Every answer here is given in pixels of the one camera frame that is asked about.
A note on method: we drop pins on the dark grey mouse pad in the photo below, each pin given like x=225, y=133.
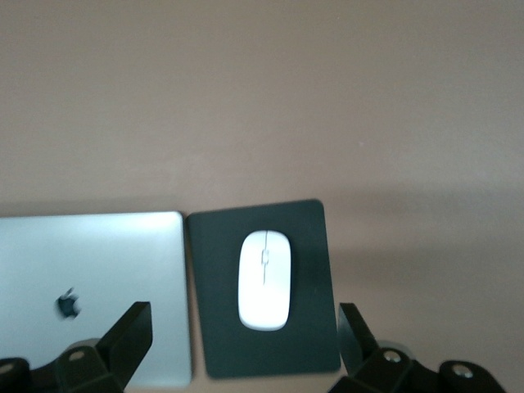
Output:
x=311, y=319

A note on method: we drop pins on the white computer mouse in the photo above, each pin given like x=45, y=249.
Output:
x=264, y=282

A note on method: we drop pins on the brown table cover sheet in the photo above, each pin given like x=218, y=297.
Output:
x=262, y=102

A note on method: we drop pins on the silver laptop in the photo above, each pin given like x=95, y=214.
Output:
x=102, y=254

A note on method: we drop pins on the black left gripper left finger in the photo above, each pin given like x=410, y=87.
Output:
x=120, y=344

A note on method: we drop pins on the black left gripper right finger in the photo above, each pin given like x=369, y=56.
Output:
x=360, y=344

